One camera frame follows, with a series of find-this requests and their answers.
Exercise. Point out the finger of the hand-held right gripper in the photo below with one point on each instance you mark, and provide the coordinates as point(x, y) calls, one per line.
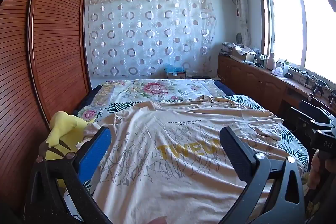
point(315, 109)
point(299, 119)

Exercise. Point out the circle patterned sheer curtain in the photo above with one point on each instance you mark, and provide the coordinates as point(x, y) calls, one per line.
point(147, 35)

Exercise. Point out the person's left hand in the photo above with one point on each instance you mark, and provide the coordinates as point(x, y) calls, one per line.
point(157, 220)

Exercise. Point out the stack of small boxes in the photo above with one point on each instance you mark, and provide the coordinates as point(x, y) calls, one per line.
point(227, 48)

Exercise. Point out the white bottle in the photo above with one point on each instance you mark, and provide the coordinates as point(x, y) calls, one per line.
point(271, 61)

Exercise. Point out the floral quilt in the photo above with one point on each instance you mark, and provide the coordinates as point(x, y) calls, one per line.
point(147, 90)

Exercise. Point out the wooden wardrobe sliding doors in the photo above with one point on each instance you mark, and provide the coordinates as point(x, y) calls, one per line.
point(52, 29)

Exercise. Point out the wooden cabinet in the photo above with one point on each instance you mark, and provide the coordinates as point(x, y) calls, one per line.
point(249, 77)

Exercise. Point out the cardboard box with blue contents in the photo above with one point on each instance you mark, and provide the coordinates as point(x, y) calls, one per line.
point(176, 74)

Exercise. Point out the leaf print bed sheet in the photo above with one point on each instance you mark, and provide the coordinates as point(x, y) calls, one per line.
point(294, 150)

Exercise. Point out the yellow plush toy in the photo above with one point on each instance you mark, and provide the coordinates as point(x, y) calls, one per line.
point(65, 124)

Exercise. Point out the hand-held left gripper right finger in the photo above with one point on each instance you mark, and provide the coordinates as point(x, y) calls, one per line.
point(236, 155)

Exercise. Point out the grey oval object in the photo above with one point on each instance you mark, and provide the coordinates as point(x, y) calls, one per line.
point(239, 38)

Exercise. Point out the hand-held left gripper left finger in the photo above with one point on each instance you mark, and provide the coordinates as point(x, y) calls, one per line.
point(94, 153)

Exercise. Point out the person's right hand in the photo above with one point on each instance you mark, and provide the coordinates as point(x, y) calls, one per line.
point(319, 171)

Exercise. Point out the black clamp stand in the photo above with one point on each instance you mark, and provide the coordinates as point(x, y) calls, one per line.
point(332, 100)
point(318, 88)

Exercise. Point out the beige printed t-shirt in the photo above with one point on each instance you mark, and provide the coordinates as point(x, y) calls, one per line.
point(183, 161)

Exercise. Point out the white cloth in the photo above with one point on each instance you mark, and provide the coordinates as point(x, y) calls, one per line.
point(277, 72)

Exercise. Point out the open cardboard box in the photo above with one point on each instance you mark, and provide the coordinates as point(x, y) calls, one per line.
point(244, 56)

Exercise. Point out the white window curtain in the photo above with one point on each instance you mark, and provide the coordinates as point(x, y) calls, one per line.
point(241, 3)

